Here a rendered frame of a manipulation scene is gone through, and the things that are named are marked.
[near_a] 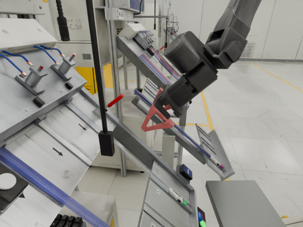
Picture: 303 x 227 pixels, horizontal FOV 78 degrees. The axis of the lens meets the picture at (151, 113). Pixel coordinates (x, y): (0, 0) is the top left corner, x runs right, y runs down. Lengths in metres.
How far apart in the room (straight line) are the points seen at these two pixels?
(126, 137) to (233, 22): 0.45
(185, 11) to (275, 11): 3.08
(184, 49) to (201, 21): 7.57
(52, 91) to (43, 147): 0.13
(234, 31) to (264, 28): 8.00
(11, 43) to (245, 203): 0.96
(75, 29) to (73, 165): 1.15
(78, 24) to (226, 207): 1.35
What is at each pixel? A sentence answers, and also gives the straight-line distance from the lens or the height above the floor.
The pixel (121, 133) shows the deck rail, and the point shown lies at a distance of 0.64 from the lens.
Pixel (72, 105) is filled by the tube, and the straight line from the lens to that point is 0.55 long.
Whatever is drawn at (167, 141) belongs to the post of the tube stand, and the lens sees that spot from 0.88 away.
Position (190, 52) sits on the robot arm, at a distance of 0.40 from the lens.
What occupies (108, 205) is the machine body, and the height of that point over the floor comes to 0.62.
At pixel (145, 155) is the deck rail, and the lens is 0.67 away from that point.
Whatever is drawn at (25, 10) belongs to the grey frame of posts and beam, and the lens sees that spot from 0.64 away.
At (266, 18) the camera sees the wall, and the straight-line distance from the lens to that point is 8.44.
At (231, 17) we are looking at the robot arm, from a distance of 0.47.
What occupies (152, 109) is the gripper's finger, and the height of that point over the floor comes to 1.12.
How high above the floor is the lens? 1.28
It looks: 26 degrees down
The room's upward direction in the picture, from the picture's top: straight up
